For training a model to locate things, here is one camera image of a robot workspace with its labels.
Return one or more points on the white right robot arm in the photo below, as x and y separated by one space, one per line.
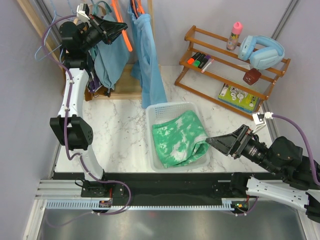
283 160

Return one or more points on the green illustrated book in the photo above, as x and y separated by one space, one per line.
238 98

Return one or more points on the light blue headphones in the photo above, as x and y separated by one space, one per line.
262 52

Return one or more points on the dark red cube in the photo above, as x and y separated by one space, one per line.
252 76

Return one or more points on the pink white marker pen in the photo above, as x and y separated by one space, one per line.
207 65

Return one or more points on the white slotted cable duct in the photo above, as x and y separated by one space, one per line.
94 204

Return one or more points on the orange hanger on rack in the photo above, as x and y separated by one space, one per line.
137 8

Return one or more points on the brown wooden shelf rack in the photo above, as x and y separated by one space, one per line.
227 72

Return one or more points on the green highlighter marker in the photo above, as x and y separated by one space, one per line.
199 60

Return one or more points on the green tie-dye trousers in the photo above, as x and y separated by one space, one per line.
180 141

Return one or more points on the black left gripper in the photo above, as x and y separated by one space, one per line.
108 31

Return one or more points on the brown hanging trousers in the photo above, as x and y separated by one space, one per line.
103 91

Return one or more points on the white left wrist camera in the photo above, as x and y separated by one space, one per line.
82 12

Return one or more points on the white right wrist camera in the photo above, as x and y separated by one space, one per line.
259 121

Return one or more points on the light blue hanging trousers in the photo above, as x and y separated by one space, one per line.
146 68

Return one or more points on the teal plastic hanger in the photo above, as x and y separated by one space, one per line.
102 5

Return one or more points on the light blue hanging cloth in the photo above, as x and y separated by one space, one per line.
110 61

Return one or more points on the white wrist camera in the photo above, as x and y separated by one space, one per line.
259 121
82 12

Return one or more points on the pink capped bottle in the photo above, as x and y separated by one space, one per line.
235 33

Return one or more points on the purple patterned hanging garment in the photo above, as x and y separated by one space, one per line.
94 83

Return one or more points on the light blue wire hanger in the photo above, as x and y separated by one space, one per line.
50 11

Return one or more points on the wooden clothes rack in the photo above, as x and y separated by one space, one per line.
126 88

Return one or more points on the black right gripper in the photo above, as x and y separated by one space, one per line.
228 143

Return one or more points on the white perforated plastic basket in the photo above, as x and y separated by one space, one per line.
163 113

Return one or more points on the orange highlighter marker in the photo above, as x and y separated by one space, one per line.
193 58

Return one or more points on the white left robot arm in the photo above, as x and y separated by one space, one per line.
72 131

